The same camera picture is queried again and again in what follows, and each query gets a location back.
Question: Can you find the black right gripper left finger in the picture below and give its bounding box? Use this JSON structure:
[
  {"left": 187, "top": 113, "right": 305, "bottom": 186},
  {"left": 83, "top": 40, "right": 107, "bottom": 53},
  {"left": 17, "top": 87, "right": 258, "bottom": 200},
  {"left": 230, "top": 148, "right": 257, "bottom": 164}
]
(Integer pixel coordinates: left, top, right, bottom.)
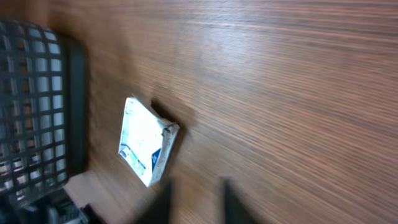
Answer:
[{"left": 133, "top": 180, "right": 174, "bottom": 224}]

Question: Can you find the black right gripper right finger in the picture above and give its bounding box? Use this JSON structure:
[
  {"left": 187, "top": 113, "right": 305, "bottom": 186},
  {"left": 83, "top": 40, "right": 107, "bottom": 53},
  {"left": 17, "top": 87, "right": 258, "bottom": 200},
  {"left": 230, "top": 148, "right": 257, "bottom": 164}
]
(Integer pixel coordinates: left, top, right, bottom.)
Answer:
[{"left": 223, "top": 179, "right": 258, "bottom": 224}]

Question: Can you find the white blue carton box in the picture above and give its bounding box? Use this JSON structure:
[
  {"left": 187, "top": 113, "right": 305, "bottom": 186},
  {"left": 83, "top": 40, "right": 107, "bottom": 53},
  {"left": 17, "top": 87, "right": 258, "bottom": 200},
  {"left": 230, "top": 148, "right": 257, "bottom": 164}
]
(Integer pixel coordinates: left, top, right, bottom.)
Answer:
[{"left": 118, "top": 96, "right": 180, "bottom": 187}]

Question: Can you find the grey plastic mesh basket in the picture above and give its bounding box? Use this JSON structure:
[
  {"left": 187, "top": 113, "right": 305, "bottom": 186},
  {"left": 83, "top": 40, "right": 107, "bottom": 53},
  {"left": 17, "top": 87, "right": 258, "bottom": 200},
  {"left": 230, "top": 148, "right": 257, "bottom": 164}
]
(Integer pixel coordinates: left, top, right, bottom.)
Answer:
[{"left": 1, "top": 19, "right": 88, "bottom": 207}]

